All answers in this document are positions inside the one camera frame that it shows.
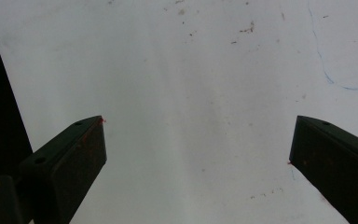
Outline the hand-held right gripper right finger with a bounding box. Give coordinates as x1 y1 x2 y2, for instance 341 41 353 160
288 115 358 224

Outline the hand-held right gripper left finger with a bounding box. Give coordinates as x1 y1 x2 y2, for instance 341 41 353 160
18 115 108 224

